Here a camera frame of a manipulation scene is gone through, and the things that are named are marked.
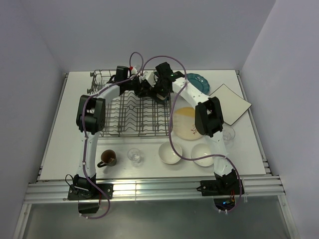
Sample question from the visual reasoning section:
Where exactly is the clear drinking glass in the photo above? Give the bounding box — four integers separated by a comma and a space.
127, 148, 143, 167

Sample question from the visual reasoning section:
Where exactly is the cream bowl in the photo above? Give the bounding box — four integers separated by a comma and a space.
159, 142, 180, 165

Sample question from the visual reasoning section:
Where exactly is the brown mug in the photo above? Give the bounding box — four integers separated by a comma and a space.
97, 149, 117, 168

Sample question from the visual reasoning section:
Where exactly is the clear glass mug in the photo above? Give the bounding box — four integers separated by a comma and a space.
222, 125, 236, 144

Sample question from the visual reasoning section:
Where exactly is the dark blue mug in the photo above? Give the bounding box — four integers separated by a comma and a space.
157, 95, 170, 104

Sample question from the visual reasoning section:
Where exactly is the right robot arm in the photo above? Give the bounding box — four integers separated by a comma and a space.
155, 62, 244, 196

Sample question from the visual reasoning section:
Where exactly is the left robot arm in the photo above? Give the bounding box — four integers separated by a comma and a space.
72, 66, 140, 199

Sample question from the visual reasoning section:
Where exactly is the cream yellow plate leaf motif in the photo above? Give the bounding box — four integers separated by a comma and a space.
173, 107, 202, 140

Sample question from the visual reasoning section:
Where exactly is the teal scalloped plate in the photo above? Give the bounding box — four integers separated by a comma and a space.
187, 73, 210, 95

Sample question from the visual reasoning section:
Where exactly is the white square plate black rim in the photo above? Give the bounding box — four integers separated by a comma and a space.
209, 84, 252, 125

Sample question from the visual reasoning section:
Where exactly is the white bowl right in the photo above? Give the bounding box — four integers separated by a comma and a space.
191, 143, 214, 167

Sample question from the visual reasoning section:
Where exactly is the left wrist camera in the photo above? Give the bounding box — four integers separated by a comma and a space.
129, 65, 141, 75

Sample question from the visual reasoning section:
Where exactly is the grey wire dish rack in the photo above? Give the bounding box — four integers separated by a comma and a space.
87, 69, 175, 138

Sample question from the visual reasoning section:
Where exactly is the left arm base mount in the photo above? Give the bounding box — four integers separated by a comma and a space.
65, 174, 114, 216

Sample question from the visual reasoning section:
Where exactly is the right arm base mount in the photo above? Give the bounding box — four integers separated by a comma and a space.
196, 180, 245, 211

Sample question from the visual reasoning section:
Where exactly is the aluminium rail frame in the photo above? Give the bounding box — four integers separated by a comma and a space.
13, 71, 301, 239

